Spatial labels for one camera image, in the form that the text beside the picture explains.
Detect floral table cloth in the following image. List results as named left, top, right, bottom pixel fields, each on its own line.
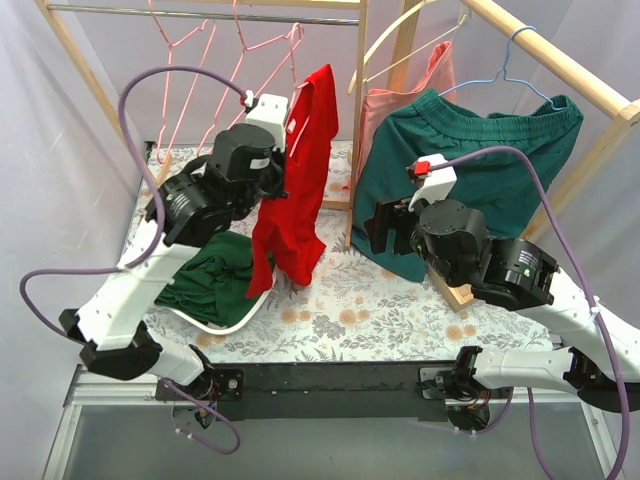
left=107, top=141, right=552, bottom=364

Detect pink wire hanger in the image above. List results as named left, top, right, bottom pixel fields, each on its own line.
left=148, top=1, right=217, bottom=165
left=197, top=0, right=304, bottom=155
left=284, top=22, right=304, bottom=135

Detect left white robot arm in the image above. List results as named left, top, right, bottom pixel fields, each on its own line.
left=59, top=120, right=286, bottom=400

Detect salmon pink garment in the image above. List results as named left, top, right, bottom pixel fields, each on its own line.
left=354, top=41, right=455, bottom=182

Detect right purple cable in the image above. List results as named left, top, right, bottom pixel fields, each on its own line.
left=447, top=145, right=633, bottom=480

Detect dark green garment in basket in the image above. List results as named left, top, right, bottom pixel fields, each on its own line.
left=154, top=231, right=259, bottom=327

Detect wooden clothes rack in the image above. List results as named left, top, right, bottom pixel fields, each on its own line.
left=33, top=0, right=370, bottom=249
left=354, top=89, right=583, bottom=238

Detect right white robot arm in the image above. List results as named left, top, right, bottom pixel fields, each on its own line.
left=364, top=200, right=639, bottom=413

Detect left wooden clothes rack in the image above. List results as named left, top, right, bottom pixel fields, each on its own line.
left=33, top=0, right=370, bottom=249

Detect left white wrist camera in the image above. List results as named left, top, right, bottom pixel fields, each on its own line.
left=244, top=94, right=289, bottom=152

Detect red t shirt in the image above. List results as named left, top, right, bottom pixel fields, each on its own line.
left=246, top=64, right=339, bottom=298

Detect teal green shorts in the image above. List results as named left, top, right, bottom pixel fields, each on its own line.
left=349, top=87, right=585, bottom=283

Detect white laundry basket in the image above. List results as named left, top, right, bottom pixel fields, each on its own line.
left=167, top=290, right=271, bottom=336

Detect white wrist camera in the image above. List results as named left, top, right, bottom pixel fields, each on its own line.
left=244, top=94, right=289, bottom=152
left=408, top=153, right=457, bottom=212

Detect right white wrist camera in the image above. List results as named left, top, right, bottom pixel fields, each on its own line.
left=408, top=153, right=457, bottom=212

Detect right wooden clothes rack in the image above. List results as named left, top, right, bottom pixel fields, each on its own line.
left=354, top=89, right=583, bottom=238

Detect cream plastic hanger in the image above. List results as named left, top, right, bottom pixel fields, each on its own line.
left=346, top=0, right=472, bottom=95

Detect blue wire hanger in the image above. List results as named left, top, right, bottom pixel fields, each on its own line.
left=437, top=25, right=569, bottom=111

